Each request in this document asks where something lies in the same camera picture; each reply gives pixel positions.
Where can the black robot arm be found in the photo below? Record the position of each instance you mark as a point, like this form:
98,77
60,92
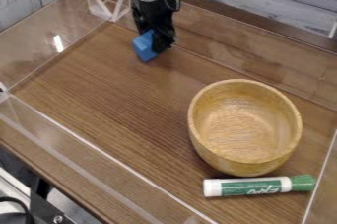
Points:
152,15

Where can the black metal table frame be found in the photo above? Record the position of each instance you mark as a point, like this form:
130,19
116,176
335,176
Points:
45,213

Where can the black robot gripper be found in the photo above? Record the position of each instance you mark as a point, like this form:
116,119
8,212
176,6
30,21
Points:
152,15

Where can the brown wooden bowl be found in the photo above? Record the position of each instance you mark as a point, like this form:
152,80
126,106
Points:
244,127

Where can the clear acrylic tray wall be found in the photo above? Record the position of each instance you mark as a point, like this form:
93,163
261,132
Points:
96,119

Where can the blue rectangular block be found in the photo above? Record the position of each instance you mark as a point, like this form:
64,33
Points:
142,45

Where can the green white dry-erase marker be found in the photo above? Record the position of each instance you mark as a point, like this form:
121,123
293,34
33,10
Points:
229,187

